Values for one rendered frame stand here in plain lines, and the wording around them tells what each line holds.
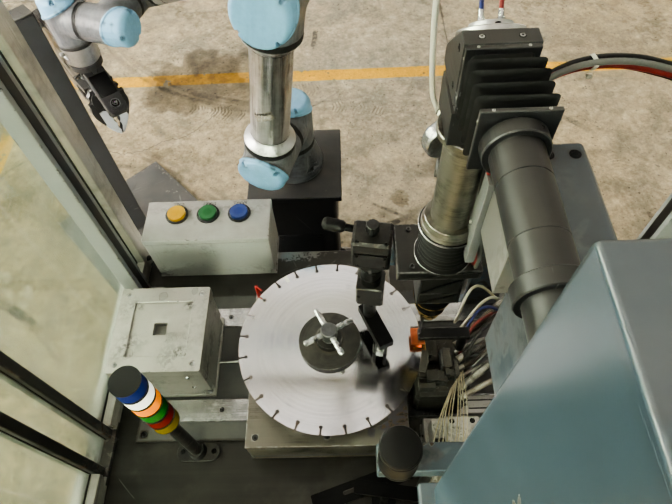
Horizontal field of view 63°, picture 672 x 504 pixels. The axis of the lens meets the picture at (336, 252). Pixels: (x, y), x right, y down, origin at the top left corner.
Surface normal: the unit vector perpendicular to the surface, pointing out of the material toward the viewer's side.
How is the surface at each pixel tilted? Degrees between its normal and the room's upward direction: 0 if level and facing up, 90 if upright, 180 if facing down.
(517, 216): 45
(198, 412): 0
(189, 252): 90
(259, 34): 82
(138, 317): 0
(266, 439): 0
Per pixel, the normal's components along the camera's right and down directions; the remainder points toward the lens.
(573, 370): -0.93, 0.33
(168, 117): -0.04, -0.55
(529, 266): -0.73, -0.36
